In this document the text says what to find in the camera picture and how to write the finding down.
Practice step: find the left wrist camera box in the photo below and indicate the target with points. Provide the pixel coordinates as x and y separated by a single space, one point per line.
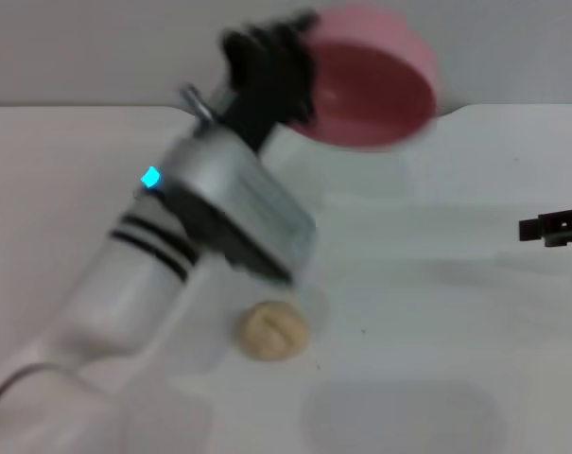
266 222

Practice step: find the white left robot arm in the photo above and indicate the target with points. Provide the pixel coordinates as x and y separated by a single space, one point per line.
125 293

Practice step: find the pink plastic bowl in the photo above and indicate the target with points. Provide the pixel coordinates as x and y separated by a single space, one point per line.
370 85

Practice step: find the beige egg yolk pastry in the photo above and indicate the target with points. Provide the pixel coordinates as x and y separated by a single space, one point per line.
273 331

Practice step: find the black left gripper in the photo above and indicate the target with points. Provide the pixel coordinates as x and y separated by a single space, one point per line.
257 85

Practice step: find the black right gripper label-side finger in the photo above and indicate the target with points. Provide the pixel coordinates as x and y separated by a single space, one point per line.
564 227

